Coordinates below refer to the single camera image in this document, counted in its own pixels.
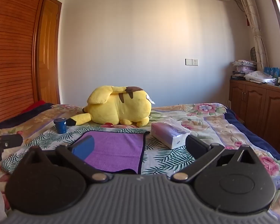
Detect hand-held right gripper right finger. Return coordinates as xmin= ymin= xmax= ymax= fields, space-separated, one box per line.
xmin=171 ymin=135 xmax=259 ymax=183

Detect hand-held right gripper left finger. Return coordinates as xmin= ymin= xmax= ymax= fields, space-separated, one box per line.
xmin=16 ymin=135 xmax=112 ymax=184

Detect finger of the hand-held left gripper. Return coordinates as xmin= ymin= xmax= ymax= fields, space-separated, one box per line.
xmin=0 ymin=134 xmax=23 ymax=161

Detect purple towel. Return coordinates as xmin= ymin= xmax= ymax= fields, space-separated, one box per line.
xmin=71 ymin=131 xmax=151 ymax=175

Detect dark blue blanket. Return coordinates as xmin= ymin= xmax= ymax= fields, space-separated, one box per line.
xmin=0 ymin=102 xmax=55 ymax=129

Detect purple tissue pack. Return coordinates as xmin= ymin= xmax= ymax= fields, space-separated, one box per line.
xmin=151 ymin=119 xmax=190 ymax=149

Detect blue cup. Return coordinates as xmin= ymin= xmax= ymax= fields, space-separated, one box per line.
xmin=54 ymin=118 xmax=67 ymax=134

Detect red cloth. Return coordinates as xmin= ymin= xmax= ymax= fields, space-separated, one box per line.
xmin=21 ymin=100 xmax=46 ymax=115

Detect yellow plush toy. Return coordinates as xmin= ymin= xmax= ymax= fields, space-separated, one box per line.
xmin=66 ymin=85 xmax=155 ymax=128

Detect wooden cabinet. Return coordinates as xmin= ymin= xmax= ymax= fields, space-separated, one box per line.
xmin=229 ymin=78 xmax=280 ymax=143

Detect slatted wooden wardrobe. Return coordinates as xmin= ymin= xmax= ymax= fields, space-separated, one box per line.
xmin=0 ymin=0 xmax=52 ymax=123

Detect dark flat boxes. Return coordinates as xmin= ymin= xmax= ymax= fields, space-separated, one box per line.
xmin=231 ymin=71 xmax=246 ymax=81

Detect wooden door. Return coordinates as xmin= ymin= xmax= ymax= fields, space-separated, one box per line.
xmin=36 ymin=0 xmax=62 ymax=105

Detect pile of folded cloths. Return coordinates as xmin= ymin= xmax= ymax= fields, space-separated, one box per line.
xmin=232 ymin=60 xmax=257 ymax=73

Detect white patterned cloth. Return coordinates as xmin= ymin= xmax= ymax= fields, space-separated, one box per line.
xmin=244 ymin=71 xmax=277 ymax=84

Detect blue boxes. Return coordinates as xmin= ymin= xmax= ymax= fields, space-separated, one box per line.
xmin=264 ymin=67 xmax=280 ymax=78

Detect patterned beige curtain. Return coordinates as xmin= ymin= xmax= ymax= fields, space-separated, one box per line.
xmin=233 ymin=0 xmax=270 ymax=71

